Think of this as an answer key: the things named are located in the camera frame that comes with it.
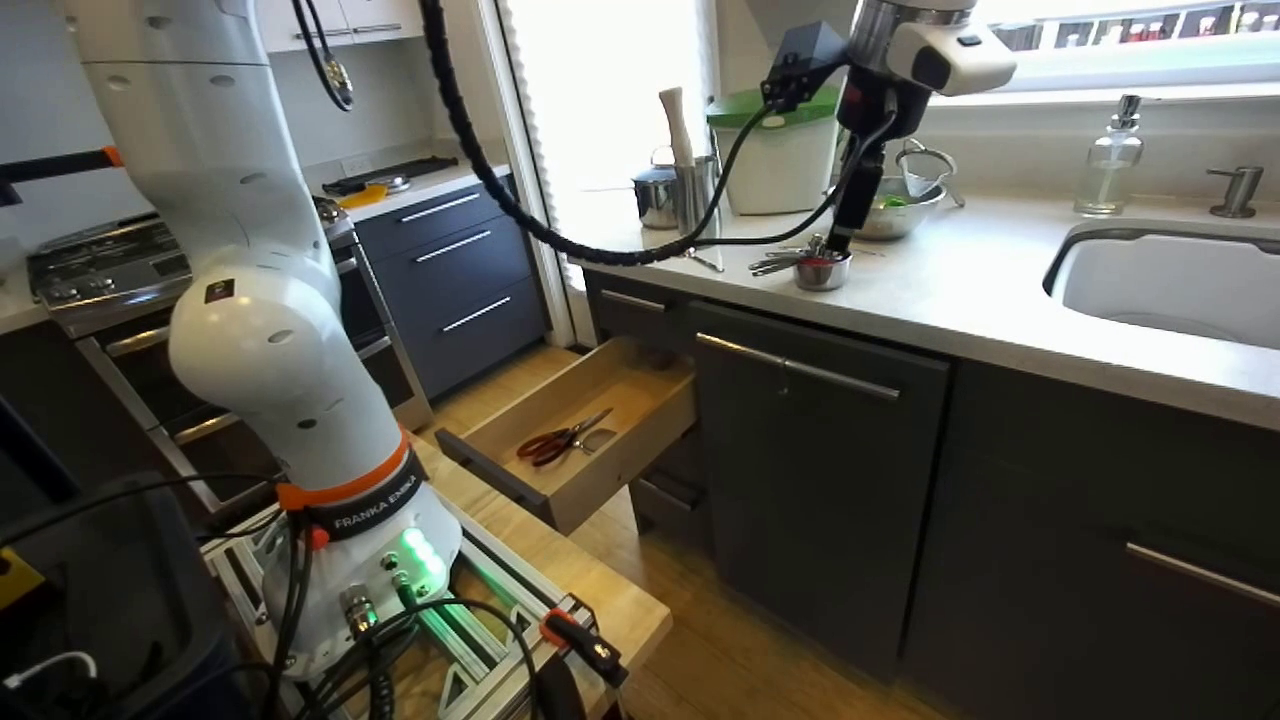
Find wooden robot platform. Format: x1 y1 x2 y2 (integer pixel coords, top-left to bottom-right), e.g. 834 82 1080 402
397 431 674 720

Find white kitchen sink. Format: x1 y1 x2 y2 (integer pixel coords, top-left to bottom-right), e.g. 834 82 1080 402
1041 216 1280 357

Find dark cabinet door with handle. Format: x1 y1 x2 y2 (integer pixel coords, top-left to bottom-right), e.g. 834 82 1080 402
685 301 952 676

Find black gas stove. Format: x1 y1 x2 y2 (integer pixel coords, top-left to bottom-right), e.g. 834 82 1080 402
25 213 357 326

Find open wooden drawer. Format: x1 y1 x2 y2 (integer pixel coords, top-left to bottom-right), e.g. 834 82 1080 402
437 331 701 536

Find clear soap dispenser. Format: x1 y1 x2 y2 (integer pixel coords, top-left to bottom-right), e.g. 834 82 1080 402
1077 94 1153 226

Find small metal spoon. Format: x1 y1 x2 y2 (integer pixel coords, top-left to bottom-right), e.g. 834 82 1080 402
673 239 728 275

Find black storage bin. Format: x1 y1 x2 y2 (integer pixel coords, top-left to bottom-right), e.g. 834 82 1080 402
0 472 251 720

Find short metal sink fitting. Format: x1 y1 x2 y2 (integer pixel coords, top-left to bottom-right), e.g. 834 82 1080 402
1202 164 1268 226

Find white bin green lid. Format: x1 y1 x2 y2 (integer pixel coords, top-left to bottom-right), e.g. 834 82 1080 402
704 82 850 220

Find steel measuring spoons bunch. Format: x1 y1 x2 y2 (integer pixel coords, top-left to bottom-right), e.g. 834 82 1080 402
749 237 854 295

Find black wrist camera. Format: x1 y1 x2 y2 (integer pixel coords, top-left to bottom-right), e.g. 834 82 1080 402
755 20 854 117

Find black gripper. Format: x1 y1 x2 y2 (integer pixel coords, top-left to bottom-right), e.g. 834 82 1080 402
823 61 927 260

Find steel utensil cylinder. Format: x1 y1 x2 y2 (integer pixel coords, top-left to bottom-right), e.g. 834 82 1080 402
674 154 728 252

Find wooden pepper mill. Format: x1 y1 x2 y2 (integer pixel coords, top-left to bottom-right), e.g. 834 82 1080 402
654 83 704 177

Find blue drawer cabinet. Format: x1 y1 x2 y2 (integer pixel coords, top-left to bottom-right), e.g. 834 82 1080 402
349 164 550 406

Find red black clamp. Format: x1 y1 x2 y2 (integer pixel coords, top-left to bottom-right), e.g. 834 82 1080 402
536 604 632 693

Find red-handled scissors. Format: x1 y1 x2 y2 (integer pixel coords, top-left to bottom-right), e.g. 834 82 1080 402
516 406 615 472

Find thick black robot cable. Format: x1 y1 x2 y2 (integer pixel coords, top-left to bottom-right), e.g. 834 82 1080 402
414 0 913 267

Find dark under-sink cabinet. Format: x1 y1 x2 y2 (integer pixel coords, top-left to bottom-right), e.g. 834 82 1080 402
901 357 1280 720

